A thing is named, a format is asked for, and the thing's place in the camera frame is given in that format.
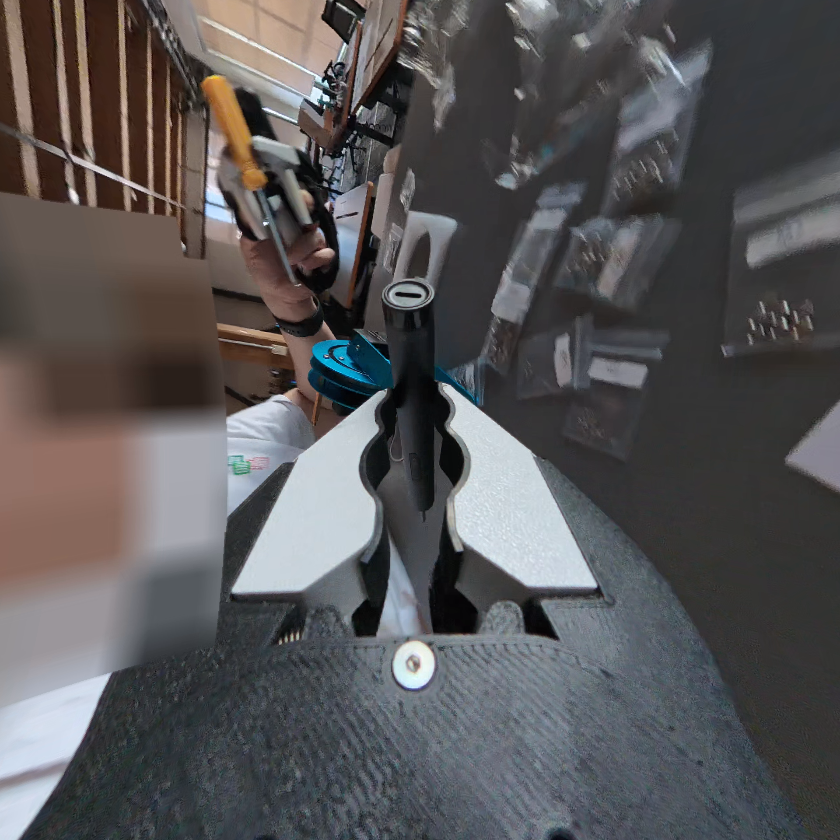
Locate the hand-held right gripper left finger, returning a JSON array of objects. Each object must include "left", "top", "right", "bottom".
[{"left": 231, "top": 390, "right": 398, "bottom": 634}]

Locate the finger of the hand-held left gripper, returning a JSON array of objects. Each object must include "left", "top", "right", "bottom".
[
  {"left": 251, "top": 136, "right": 316, "bottom": 228},
  {"left": 218, "top": 159, "right": 271, "bottom": 242}
]

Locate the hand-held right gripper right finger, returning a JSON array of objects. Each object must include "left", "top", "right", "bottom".
[{"left": 435, "top": 384, "right": 601, "bottom": 614}]

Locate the yellow handled screwdriver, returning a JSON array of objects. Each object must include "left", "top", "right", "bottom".
[{"left": 200, "top": 74, "right": 304, "bottom": 287}]

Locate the black electric screwdriver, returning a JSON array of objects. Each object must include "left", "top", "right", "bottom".
[{"left": 382, "top": 278, "right": 442, "bottom": 523}]

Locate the person's left forearm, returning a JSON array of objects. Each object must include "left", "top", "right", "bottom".
[{"left": 279, "top": 331, "right": 326, "bottom": 427}]

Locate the blue robot arm base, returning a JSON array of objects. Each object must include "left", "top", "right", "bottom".
[{"left": 307, "top": 328, "right": 488, "bottom": 418}]

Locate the wood edged background desk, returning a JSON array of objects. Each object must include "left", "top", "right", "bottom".
[
  {"left": 328, "top": 0, "right": 411, "bottom": 155},
  {"left": 331, "top": 182, "right": 376, "bottom": 309}
]

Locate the dark grey desk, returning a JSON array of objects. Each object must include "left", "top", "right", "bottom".
[{"left": 377, "top": 0, "right": 840, "bottom": 840}]

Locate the person's left hand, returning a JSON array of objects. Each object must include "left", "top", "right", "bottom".
[{"left": 238, "top": 226, "right": 337, "bottom": 322}]

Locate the person's white shirt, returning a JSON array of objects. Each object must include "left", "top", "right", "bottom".
[{"left": 0, "top": 394, "right": 319, "bottom": 840}]

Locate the clear screw bag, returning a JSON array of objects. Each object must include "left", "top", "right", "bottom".
[
  {"left": 721, "top": 154, "right": 840, "bottom": 360},
  {"left": 600, "top": 39, "right": 713, "bottom": 221},
  {"left": 382, "top": 167, "right": 417, "bottom": 277},
  {"left": 517, "top": 315, "right": 669, "bottom": 401},
  {"left": 554, "top": 215, "right": 683, "bottom": 309},
  {"left": 486, "top": 187, "right": 581, "bottom": 378},
  {"left": 563, "top": 392, "right": 651, "bottom": 462}
]

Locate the dark computer monitor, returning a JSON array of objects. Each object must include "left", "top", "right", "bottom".
[{"left": 320, "top": 0, "right": 367, "bottom": 42}]

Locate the black wristwatch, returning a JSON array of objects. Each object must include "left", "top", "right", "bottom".
[{"left": 272, "top": 298, "right": 326, "bottom": 339}]

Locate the wooden bar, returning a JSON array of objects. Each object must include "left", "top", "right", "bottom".
[{"left": 217, "top": 322, "right": 293, "bottom": 368}]

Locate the white packaging piece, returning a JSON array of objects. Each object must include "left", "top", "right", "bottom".
[{"left": 392, "top": 210, "right": 460, "bottom": 293}]

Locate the crumpled clear plastic wrap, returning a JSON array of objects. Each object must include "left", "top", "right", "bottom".
[{"left": 397, "top": 0, "right": 680, "bottom": 193}]

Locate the white printed instruction sheet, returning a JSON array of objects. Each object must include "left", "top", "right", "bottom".
[{"left": 784, "top": 399, "right": 840, "bottom": 494}]

